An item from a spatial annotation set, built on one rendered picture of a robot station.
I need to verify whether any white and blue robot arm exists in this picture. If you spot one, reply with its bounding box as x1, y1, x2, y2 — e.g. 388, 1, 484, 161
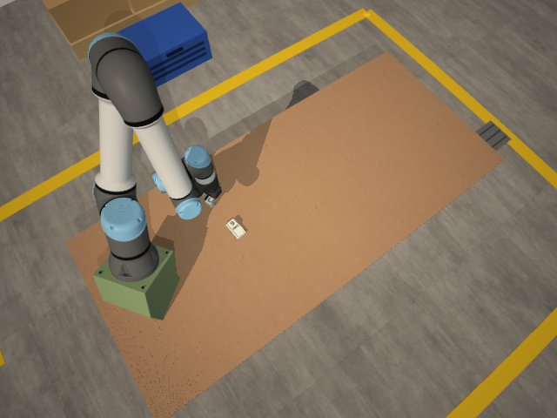
88, 32, 213, 282

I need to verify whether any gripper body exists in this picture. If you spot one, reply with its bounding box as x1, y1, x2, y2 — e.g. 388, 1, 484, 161
191, 168, 222, 199

